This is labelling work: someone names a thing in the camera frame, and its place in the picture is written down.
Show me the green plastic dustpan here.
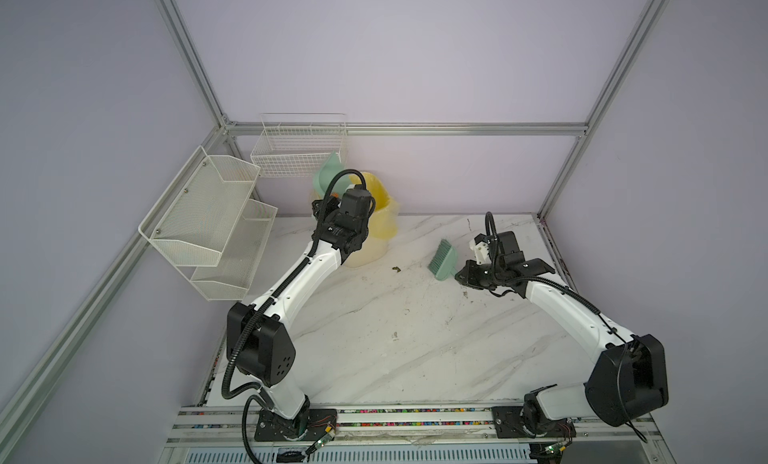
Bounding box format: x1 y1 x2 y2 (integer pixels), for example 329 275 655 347
313 152 352 198

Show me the green hand brush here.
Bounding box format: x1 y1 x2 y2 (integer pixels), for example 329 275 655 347
427 239 458 281

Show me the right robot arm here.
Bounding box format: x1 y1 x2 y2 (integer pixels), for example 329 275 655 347
455 230 669 437

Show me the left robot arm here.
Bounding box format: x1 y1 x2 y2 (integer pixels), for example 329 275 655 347
221 183 376 440

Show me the yellow lined trash bin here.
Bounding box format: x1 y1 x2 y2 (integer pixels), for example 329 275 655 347
313 171 399 268

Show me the lower white mesh shelf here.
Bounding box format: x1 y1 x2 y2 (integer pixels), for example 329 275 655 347
191 199 278 301

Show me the white mesh shelf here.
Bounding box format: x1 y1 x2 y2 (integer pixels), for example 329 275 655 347
191 199 278 301
138 147 260 267

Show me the upper white mesh shelf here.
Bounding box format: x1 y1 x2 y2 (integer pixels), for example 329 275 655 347
138 147 260 267

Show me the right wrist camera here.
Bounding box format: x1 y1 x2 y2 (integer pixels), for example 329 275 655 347
470 234 493 265

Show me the white wire basket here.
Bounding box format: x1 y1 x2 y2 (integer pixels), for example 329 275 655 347
250 113 348 178

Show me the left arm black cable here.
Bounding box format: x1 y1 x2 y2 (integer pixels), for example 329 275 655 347
220 168 368 464

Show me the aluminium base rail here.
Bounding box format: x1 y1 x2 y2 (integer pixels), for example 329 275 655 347
159 402 675 463

